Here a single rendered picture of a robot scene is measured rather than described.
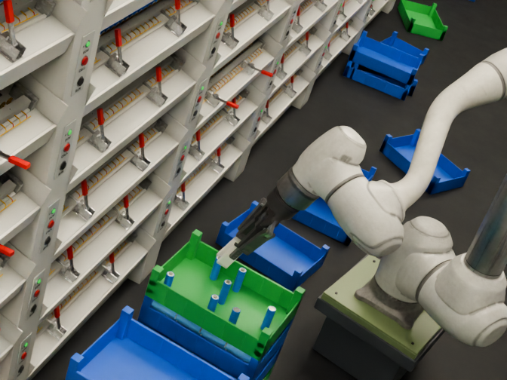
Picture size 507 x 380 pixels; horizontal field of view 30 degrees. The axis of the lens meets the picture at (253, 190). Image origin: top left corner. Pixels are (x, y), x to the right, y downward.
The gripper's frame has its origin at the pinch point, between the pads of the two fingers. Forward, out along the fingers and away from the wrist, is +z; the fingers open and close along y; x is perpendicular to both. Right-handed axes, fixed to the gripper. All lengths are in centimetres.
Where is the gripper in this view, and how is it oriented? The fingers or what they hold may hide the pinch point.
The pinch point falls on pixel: (230, 252)
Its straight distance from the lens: 220.1
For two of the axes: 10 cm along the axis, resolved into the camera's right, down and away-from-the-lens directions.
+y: -0.5, -5.8, 8.1
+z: -6.5, 6.3, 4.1
